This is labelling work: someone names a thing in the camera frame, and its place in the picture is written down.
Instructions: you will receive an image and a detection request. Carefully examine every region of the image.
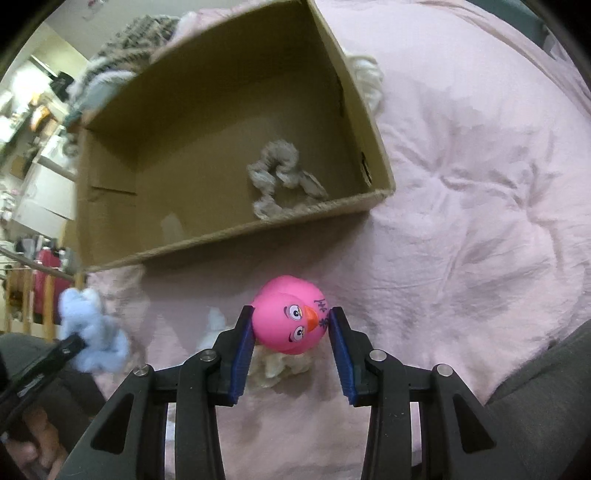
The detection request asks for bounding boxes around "person's left hand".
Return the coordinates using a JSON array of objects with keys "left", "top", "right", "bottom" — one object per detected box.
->
[{"left": 2, "top": 406, "right": 65, "bottom": 472}]

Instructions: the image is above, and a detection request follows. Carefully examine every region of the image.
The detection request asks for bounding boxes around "pink quilted blanket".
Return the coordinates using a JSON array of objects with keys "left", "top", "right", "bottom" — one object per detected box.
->
[{"left": 85, "top": 0, "right": 591, "bottom": 480}]

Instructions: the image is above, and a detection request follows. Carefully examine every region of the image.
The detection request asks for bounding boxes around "grey trouser leg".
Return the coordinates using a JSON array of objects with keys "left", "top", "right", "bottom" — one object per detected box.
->
[{"left": 482, "top": 318, "right": 591, "bottom": 480}]

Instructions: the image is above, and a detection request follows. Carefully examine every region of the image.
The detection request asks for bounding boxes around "grey knitted blanket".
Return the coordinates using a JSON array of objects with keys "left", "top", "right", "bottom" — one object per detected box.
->
[{"left": 62, "top": 14, "right": 181, "bottom": 155}]

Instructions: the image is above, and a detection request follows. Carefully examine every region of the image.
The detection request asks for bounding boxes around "white fluffy scrunchie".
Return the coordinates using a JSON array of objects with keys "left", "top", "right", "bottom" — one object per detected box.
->
[{"left": 346, "top": 54, "right": 385, "bottom": 114}]

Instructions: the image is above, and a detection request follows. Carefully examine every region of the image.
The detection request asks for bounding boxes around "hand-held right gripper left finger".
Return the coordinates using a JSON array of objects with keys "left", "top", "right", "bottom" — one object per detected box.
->
[{"left": 60, "top": 305, "right": 256, "bottom": 480}]

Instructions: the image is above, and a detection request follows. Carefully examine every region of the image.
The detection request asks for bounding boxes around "grey fluffy scrunchie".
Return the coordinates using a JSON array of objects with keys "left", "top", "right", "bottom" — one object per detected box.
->
[{"left": 246, "top": 140, "right": 329, "bottom": 219}]

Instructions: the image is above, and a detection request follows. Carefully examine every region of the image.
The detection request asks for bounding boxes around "pink rubber duck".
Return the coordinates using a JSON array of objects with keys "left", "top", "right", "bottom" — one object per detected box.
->
[{"left": 252, "top": 275, "right": 331, "bottom": 356}]

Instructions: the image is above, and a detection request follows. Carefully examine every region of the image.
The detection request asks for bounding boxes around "light blue fluffy scrunchie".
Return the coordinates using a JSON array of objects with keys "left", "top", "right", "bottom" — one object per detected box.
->
[{"left": 56, "top": 287, "right": 132, "bottom": 374}]

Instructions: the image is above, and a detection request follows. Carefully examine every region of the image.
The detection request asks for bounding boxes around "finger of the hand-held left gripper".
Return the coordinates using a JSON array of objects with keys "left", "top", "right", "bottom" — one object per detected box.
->
[{"left": 0, "top": 333, "right": 88, "bottom": 435}]

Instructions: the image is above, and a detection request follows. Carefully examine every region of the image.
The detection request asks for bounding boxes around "cream fluffy scrunchie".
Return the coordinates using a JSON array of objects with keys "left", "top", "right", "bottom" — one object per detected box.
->
[{"left": 249, "top": 344, "right": 313, "bottom": 389}]

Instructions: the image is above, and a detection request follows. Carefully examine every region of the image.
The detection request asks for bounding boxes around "magenta suitcase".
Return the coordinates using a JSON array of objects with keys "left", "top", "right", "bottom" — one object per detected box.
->
[{"left": 31, "top": 248, "right": 63, "bottom": 324}]

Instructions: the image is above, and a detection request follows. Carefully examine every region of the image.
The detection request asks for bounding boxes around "wooden rail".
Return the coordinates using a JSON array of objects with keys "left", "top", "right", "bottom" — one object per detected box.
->
[{"left": 0, "top": 244, "right": 86, "bottom": 337}]

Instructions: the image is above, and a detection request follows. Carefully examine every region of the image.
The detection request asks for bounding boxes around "white cabinet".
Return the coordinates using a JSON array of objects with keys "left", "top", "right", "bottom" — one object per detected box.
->
[{"left": 11, "top": 154, "right": 77, "bottom": 227}]

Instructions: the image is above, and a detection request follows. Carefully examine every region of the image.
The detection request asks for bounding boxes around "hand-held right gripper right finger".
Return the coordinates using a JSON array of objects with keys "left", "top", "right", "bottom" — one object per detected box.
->
[{"left": 329, "top": 306, "right": 532, "bottom": 480}]

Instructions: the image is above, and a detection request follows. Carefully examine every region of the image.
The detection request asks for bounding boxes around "cardboard box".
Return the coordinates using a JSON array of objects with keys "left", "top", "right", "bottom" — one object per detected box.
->
[{"left": 74, "top": 0, "right": 397, "bottom": 273}]

